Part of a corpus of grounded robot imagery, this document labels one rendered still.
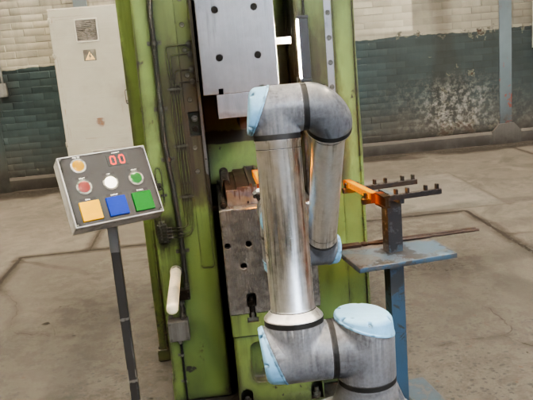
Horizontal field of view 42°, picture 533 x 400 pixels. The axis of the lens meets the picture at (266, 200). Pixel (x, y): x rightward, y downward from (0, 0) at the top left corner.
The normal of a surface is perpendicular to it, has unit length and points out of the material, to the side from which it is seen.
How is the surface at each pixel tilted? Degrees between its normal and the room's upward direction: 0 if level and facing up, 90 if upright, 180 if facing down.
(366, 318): 5
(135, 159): 60
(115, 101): 90
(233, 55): 90
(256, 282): 90
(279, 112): 84
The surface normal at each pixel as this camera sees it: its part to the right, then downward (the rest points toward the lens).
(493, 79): 0.10, 0.26
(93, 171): 0.40, -0.36
